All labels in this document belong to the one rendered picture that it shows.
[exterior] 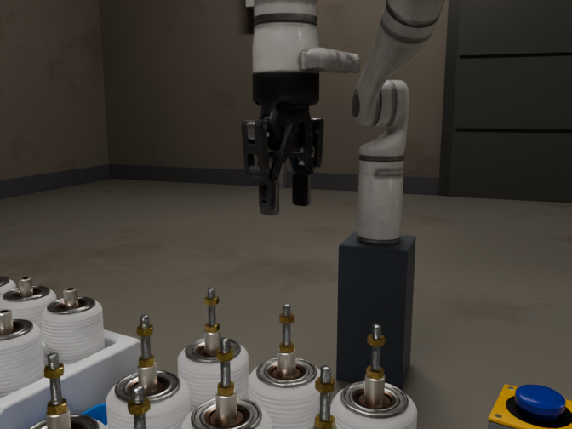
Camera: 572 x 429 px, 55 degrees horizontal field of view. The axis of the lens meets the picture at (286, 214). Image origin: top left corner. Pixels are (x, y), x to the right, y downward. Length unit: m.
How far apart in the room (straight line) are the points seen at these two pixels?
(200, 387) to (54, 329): 0.31
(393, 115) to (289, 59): 0.54
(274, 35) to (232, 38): 3.60
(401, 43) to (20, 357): 0.77
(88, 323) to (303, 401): 0.42
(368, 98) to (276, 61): 0.50
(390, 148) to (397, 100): 0.09
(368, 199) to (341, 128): 2.79
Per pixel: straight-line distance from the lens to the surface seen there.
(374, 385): 0.64
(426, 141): 3.80
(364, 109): 1.09
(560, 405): 0.54
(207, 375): 0.74
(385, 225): 1.12
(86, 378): 0.94
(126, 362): 1.00
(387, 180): 1.11
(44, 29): 4.34
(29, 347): 0.90
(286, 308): 0.67
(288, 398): 0.67
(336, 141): 3.91
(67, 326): 0.95
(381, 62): 1.02
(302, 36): 0.60
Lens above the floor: 0.57
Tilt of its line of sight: 11 degrees down
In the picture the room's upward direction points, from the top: straight up
